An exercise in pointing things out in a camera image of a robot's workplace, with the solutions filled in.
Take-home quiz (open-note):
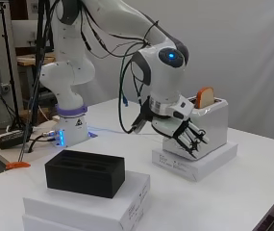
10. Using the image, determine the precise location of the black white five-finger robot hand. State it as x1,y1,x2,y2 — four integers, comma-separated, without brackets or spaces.
149,95,210,160

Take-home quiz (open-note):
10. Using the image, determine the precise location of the orange-crusted toast slice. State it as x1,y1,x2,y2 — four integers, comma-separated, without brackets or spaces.
194,87,215,110

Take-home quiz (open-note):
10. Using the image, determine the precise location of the white hanging sheet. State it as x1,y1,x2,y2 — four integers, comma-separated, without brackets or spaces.
87,0,274,144

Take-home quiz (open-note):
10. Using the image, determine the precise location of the black foam block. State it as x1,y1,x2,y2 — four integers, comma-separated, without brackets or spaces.
44,149,126,199

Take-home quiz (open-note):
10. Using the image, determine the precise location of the black stand pole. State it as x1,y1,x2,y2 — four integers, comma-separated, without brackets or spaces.
30,0,54,130

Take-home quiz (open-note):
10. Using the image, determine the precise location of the wooden desk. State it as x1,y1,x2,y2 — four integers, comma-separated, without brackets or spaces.
15,52,58,67

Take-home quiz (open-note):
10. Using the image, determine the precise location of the orange clamp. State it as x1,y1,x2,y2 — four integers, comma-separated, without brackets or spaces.
5,161,32,170

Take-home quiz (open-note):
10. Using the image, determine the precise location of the black power adapter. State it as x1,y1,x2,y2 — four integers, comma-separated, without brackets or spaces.
0,129,32,150

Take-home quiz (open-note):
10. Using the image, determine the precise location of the black tripod stand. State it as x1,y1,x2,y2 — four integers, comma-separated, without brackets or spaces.
0,0,26,132

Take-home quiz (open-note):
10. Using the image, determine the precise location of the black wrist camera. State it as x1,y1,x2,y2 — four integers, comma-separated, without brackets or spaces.
131,97,152,135

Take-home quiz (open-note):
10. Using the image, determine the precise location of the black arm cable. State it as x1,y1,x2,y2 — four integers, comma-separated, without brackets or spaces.
78,0,161,135

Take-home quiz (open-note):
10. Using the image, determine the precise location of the black base cable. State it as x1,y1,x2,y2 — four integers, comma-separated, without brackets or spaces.
26,129,61,154

